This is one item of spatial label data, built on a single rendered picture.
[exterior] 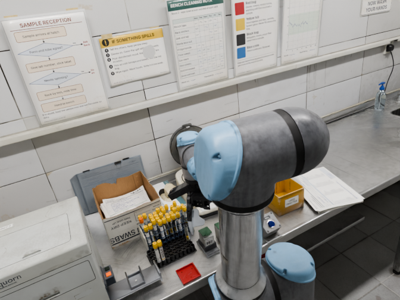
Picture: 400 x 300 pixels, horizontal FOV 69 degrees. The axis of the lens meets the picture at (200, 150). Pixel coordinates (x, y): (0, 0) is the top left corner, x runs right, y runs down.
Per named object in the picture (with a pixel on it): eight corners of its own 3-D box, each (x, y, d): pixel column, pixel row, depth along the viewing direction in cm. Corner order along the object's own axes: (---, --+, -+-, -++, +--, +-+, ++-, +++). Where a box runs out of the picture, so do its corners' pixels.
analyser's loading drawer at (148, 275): (102, 311, 91) (97, 300, 89) (98, 295, 96) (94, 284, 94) (162, 280, 98) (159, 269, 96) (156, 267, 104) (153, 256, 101)
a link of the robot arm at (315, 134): (354, 86, 45) (246, 132, 93) (291, 100, 43) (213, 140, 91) (375, 158, 45) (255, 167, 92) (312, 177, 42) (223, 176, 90)
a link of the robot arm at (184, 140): (178, 142, 87) (172, 133, 94) (184, 174, 91) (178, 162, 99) (203, 136, 88) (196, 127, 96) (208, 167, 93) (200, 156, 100)
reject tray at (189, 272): (183, 286, 98) (183, 284, 97) (175, 271, 103) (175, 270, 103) (201, 276, 100) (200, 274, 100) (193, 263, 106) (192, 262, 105)
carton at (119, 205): (111, 249, 118) (100, 220, 111) (99, 213, 141) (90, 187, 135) (167, 225, 127) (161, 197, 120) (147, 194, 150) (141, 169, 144)
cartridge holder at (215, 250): (207, 258, 107) (206, 250, 106) (196, 243, 115) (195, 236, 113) (219, 252, 109) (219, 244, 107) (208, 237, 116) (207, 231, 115)
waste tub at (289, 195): (278, 217, 122) (278, 197, 118) (261, 201, 133) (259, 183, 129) (304, 206, 126) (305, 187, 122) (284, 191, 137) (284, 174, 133)
